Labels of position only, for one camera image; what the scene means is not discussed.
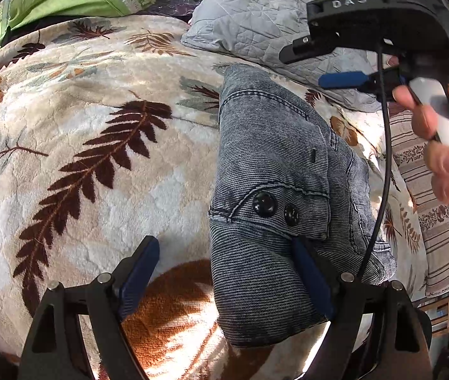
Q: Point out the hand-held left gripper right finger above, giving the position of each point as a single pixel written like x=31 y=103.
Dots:
x=311 y=281

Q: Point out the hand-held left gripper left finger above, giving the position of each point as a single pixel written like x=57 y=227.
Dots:
x=137 y=277

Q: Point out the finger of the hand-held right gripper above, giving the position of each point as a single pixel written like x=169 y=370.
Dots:
x=307 y=49
x=343 y=80

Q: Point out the grey denim pants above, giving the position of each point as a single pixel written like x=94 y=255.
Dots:
x=264 y=146

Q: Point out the person's right hand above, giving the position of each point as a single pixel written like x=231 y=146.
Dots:
x=442 y=170

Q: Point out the grey quilted pillow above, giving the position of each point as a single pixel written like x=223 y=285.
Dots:
x=248 y=16

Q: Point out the striped patterned bedsheet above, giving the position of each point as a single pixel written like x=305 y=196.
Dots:
x=406 y=158

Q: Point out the wooden furniture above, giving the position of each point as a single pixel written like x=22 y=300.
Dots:
x=440 y=312

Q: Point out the leaf print fleece blanket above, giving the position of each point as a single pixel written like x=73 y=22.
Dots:
x=90 y=87

